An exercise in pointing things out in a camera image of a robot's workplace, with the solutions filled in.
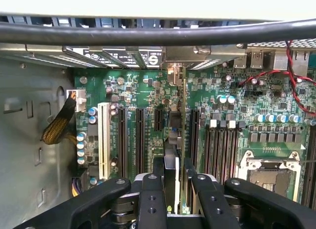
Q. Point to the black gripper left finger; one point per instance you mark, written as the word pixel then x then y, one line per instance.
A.
pixel 148 204

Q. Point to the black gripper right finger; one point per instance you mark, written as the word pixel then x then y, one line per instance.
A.
pixel 212 209

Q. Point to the black RAM slot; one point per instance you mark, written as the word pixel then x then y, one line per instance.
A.
pixel 235 150
pixel 310 169
pixel 218 152
pixel 227 152
pixel 209 152

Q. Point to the long black expansion slot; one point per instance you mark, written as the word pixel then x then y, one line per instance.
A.
pixel 195 135
pixel 122 140
pixel 140 140

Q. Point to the white PCI expansion slot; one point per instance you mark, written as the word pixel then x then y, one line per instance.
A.
pixel 104 140

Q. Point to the short black expansion slot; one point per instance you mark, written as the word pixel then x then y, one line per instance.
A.
pixel 158 123

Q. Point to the green motherboard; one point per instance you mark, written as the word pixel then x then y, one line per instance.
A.
pixel 148 90

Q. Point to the white power connector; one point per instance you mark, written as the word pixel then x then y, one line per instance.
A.
pixel 79 100

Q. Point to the grey metal PC case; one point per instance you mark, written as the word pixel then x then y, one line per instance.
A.
pixel 29 140

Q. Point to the black and white label sticker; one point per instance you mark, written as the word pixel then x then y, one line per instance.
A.
pixel 123 56

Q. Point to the silver USB port block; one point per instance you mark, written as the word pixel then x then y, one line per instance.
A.
pixel 251 58

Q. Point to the silver network port block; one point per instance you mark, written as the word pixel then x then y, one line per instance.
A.
pixel 300 58

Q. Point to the CPU socket with metal frame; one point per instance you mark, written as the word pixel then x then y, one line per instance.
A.
pixel 270 174

